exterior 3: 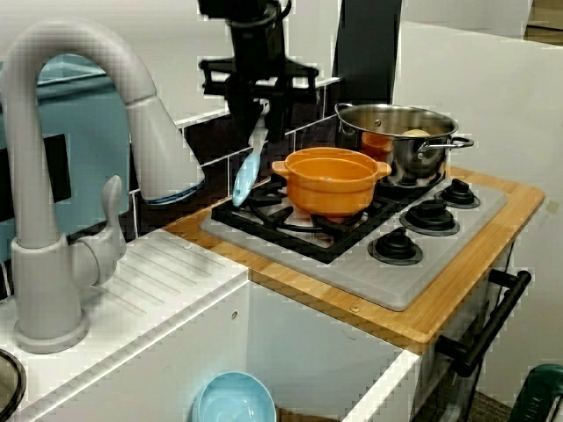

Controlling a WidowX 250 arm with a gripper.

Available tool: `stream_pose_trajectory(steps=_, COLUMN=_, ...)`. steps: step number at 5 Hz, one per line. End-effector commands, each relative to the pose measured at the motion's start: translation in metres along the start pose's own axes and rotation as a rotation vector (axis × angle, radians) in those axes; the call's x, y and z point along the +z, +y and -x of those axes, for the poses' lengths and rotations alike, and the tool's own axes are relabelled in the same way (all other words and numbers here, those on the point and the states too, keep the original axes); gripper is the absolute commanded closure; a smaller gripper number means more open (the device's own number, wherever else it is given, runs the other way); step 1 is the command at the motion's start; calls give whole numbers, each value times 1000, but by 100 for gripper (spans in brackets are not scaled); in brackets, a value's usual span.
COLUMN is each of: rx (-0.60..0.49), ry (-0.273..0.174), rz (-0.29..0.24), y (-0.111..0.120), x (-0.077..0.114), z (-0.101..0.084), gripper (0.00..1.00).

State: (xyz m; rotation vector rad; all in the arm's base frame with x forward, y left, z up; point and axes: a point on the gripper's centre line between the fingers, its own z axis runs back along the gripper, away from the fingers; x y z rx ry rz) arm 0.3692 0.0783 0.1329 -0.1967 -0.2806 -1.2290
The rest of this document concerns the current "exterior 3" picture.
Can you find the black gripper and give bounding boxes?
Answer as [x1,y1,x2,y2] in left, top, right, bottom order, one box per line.
[198,18,320,148]

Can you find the light blue plate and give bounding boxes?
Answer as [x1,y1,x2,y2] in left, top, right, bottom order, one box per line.
[189,370,278,422]

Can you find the black burner grate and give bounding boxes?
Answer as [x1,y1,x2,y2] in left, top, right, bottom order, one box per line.
[210,170,450,266]

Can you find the green clamp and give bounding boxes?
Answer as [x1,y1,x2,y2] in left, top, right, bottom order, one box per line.
[517,363,563,422]

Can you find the stainless steel pot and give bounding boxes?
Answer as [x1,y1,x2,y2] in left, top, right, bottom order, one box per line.
[334,103,476,186]

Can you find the grey stove top panel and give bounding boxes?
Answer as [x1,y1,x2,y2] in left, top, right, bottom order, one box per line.
[200,174,508,312]

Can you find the dark round lid rim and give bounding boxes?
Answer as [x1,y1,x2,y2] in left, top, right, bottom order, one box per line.
[0,348,28,419]

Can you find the black stove knob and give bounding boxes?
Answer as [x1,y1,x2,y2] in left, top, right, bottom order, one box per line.
[398,198,461,236]
[367,226,425,266]
[436,178,482,210]

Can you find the light blue plastic spoon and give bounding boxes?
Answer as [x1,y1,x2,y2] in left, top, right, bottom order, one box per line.
[231,99,271,208]

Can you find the white sink basin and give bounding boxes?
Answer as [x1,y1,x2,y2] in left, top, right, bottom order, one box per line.
[0,229,424,422]

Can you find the black oven door handle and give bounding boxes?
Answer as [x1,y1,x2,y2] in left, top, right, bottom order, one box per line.
[435,268,533,378]

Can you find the grey toy faucet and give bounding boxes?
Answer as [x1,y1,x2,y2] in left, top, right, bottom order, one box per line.
[0,16,207,355]

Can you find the black hood panel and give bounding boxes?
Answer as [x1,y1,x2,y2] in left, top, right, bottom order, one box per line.
[331,0,404,109]

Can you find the orange plastic pot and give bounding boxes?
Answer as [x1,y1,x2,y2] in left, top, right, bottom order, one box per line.
[270,147,393,219]

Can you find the wooden kitchen countertop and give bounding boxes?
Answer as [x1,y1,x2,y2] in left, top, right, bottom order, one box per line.
[162,165,547,345]

